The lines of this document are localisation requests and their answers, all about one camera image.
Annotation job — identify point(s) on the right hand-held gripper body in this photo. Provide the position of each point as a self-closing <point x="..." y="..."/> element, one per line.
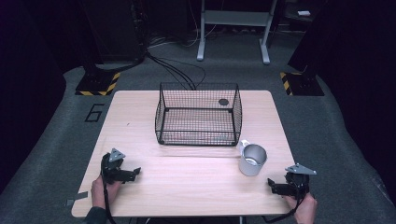
<point x="298" y="182"/>

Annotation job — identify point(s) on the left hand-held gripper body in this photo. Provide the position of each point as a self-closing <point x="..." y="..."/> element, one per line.
<point x="112" y="169"/>

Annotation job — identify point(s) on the person's left hand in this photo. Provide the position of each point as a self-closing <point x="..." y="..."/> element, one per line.
<point x="99" y="189"/>

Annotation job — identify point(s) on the person's right hand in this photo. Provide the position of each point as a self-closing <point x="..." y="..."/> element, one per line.
<point x="304" y="210"/>

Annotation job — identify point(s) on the grey metal cup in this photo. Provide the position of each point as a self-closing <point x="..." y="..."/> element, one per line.
<point x="251" y="160"/>

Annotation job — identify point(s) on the grey tape strip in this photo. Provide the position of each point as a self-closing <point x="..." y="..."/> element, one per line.
<point x="76" y="197"/>

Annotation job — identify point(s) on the black round table grommet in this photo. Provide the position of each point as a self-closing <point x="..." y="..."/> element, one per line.
<point x="223" y="102"/>

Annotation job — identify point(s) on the dark cabinet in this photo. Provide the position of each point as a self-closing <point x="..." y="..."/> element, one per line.
<point x="113" y="29"/>

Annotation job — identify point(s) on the white metal stand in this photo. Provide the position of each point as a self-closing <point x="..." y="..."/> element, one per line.
<point x="236" y="18"/>

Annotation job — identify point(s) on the small white box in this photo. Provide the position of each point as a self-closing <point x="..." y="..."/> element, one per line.
<point x="304" y="13"/>

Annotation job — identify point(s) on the black yellow striped base plate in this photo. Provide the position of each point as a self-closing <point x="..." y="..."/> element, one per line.
<point x="99" y="84"/>
<point x="301" y="84"/>

